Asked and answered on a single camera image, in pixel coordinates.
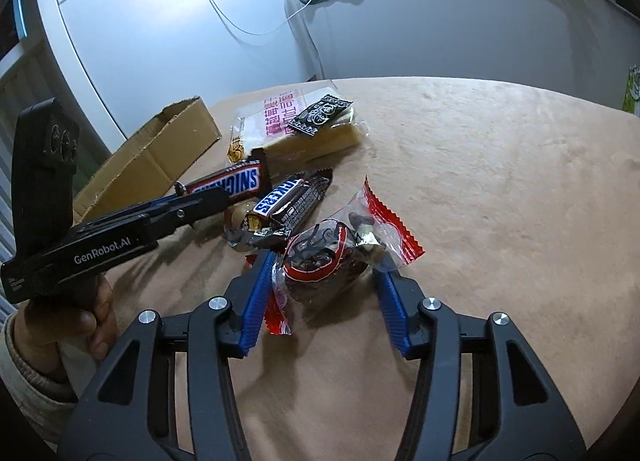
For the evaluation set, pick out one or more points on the white cabinet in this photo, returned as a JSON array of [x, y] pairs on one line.
[[175, 41]]

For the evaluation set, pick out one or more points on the gold candy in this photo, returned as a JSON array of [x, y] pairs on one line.
[[237, 217]]

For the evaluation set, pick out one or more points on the large brown chocolate bar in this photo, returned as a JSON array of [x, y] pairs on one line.
[[235, 181]]

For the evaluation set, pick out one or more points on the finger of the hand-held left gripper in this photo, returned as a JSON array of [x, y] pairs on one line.
[[200, 206], [165, 200]]

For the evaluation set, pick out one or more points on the clear pink-print bread packet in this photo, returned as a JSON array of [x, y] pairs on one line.
[[270, 126]]

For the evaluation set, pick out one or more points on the small black patterned packet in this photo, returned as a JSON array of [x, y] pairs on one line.
[[320, 116]]

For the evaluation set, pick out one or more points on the green printed bag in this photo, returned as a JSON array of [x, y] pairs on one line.
[[632, 91]]

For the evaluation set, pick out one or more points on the brown cardboard box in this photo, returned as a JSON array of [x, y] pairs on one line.
[[160, 151]]

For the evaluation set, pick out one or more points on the red-edged clear snack packet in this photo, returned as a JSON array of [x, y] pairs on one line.
[[320, 261]]

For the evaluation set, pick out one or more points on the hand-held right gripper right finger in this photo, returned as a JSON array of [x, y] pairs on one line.
[[395, 313]]

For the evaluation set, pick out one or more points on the person's left hand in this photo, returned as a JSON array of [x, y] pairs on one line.
[[65, 326]]

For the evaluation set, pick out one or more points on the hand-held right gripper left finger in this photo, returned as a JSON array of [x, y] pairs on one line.
[[252, 306]]

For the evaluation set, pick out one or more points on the person's left forearm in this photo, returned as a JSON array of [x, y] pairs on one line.
[[30, 381]]

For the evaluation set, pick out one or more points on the small dark chocolate bar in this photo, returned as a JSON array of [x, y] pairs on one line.
[[290, 203]]

